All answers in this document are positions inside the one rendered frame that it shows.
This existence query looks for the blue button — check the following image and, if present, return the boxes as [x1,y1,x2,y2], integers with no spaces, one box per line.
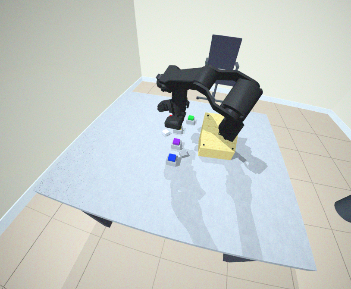
[166,154,178,167]

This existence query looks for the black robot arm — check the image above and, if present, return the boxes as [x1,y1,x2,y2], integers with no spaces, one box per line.
[156,64,263,142]

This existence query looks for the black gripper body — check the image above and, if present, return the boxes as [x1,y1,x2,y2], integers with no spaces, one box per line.
[164,98,190,130]

